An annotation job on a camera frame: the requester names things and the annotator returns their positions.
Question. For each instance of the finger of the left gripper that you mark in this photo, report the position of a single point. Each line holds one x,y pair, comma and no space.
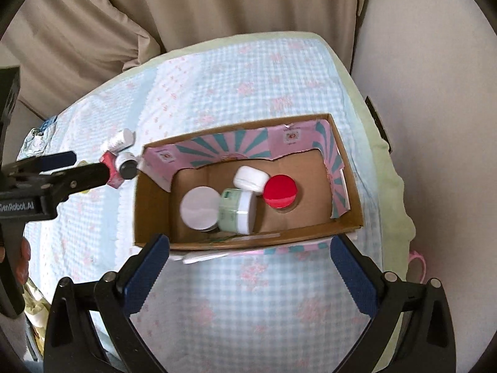
59,185
41,164

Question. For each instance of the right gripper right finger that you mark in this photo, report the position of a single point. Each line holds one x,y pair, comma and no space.
428,344

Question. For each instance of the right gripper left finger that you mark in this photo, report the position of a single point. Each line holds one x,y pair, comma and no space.
72,343

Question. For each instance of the red carton box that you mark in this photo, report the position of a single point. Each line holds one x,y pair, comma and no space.
115,179

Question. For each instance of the yellow tape roll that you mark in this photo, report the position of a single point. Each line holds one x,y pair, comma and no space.
82,163

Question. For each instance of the person's left hand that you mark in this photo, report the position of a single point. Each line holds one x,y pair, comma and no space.
21,268

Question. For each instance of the blue patterned pillow corner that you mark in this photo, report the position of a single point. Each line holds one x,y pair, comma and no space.
38,139

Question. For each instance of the black cap white bottle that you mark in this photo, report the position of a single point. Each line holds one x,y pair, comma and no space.
126,165

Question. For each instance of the white pill bottle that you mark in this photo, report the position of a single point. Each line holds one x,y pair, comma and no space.
121,141

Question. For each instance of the light green mattress sheet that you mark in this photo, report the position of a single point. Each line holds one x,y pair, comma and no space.
388,186

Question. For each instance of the flat white lid jar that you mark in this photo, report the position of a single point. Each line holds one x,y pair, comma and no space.
199,208

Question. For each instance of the green label white jar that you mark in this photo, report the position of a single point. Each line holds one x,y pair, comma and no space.
237,211

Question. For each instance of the white lid small jar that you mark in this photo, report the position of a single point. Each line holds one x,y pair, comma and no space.
250,179

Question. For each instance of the red lid jar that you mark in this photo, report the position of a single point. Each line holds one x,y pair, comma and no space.
280,192

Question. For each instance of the beige curtain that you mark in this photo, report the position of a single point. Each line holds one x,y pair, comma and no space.
67,48

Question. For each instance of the cardboard box with pink flaps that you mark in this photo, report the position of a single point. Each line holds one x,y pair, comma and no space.
307,148

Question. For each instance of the pink ring object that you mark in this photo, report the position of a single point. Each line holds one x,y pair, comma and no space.
416,272

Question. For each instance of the dark wall bracket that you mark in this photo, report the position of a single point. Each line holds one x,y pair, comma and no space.
377,120

